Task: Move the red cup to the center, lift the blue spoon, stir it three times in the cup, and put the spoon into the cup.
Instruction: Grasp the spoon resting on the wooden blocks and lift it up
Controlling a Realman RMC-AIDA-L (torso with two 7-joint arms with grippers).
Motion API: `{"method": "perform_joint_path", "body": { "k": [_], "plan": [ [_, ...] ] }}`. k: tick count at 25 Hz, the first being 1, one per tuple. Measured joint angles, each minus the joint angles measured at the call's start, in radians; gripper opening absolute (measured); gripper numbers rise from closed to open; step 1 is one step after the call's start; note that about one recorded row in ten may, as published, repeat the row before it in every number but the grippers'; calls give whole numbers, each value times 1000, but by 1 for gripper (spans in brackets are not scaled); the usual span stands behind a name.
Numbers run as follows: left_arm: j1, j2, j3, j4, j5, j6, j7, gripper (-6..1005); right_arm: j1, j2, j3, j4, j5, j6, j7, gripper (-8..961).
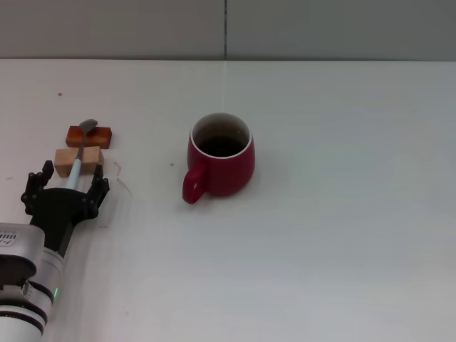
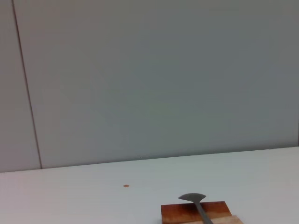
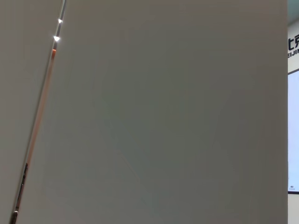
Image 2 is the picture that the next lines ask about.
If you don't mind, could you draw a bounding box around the grey partition panel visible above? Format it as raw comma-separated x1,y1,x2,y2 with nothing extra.
13,0,299,169
0,0,43,173

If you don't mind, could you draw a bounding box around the reddish brown wooden block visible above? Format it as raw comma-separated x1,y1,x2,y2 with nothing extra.
160,201,233,224

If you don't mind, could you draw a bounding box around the blue-handled metal spoon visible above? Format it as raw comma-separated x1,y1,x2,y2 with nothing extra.
178,193,214,224

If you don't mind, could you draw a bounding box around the light wooden block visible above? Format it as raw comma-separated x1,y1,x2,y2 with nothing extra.
211,215,243,224

